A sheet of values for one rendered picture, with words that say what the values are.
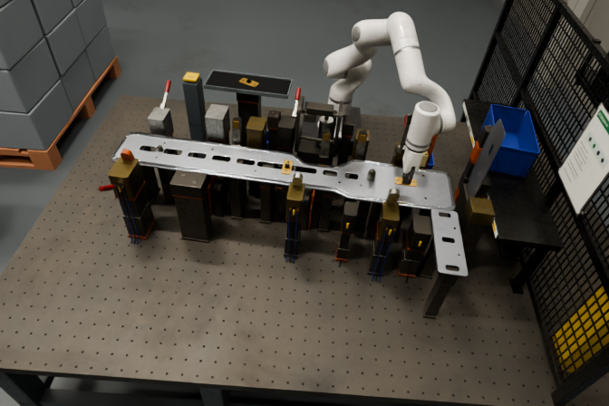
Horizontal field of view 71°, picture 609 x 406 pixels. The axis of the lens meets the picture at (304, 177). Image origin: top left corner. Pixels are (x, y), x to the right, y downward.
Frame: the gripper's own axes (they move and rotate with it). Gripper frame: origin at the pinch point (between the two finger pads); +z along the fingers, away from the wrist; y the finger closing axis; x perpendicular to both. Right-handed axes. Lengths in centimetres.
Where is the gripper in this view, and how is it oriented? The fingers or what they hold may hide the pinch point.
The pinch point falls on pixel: (407, 177)
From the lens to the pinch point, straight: 166.8
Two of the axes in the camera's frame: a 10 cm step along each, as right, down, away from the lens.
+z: -0.6, 7.3, 6.9
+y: -1.3, 6.8, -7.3
